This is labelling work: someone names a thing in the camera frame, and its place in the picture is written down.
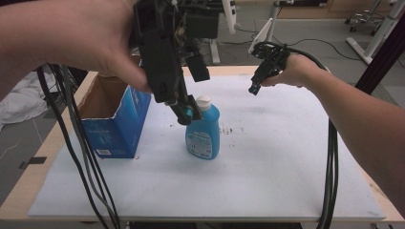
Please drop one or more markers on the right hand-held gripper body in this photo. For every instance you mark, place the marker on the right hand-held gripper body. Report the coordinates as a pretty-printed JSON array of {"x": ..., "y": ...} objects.
[{"x": 270, "y": 60}]

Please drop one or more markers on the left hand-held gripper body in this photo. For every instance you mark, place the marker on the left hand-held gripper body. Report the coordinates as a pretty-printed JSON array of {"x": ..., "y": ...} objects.
[{"x": 160, "y": 57}]

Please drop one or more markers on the blue bottle with white cap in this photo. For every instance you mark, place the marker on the blue bottle with white cap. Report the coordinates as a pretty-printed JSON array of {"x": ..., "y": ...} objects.
[{"x": 203, "y": 133}]

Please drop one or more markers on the blue cardboard box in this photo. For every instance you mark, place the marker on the blue cardboard box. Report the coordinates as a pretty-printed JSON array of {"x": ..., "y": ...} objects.
[{"x": 121, "y": 127}]

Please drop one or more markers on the person's right hand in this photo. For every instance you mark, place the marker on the person's right hand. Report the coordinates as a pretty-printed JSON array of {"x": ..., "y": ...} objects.
[{"x": 296, "y": 70}]

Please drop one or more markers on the person's left hand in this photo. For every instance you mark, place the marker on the person's left hand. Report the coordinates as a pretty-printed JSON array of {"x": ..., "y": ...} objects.
[{"x": 102, "y": 38}]

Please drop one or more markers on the office chair wheel base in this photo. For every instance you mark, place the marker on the office chair wheel base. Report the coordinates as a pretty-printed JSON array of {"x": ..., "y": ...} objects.
[{"x": 363, "y": 17}]

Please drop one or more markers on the white cloth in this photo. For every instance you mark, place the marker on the white cloth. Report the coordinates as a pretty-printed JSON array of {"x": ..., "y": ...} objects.
[{"x": 22, "y": 98}]

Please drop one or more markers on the white desk leg frame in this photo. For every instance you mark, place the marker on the white desk leg frame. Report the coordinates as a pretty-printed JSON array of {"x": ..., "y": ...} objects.
[
  {"x": 227, "y": 16},
  {"x": 379, "y": 35},
  {"x": 266, "y": 31}
]

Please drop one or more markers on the black metal post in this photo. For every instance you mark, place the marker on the black metal post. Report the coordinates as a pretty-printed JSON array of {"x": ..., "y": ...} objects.
[{"x": 382, "y": 60}]

